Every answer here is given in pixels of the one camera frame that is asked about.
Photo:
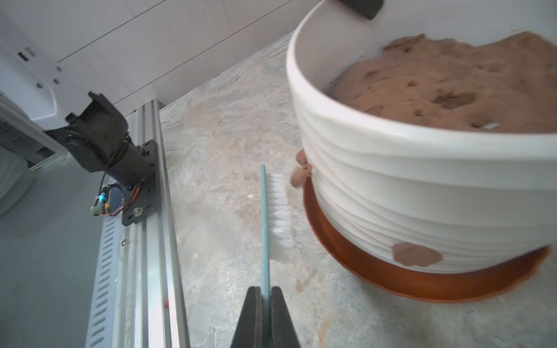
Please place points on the left controller board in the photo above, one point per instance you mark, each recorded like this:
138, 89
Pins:
113, 199

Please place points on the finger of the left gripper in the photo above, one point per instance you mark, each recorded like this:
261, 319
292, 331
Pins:
368, 9

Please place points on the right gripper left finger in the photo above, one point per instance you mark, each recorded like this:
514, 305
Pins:
249, 328

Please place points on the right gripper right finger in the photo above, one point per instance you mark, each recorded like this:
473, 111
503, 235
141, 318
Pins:
283, 333

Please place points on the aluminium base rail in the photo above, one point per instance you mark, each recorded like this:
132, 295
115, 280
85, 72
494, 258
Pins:
138, 299

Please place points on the white ceramic pot with soil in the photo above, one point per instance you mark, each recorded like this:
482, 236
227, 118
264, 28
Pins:
479, 199

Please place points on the terracotta saucer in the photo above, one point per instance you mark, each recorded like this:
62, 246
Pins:
426, 287

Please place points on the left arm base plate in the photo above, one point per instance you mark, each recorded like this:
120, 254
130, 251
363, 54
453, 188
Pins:
148, 200

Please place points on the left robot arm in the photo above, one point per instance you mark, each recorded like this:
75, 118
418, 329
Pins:
57, 55

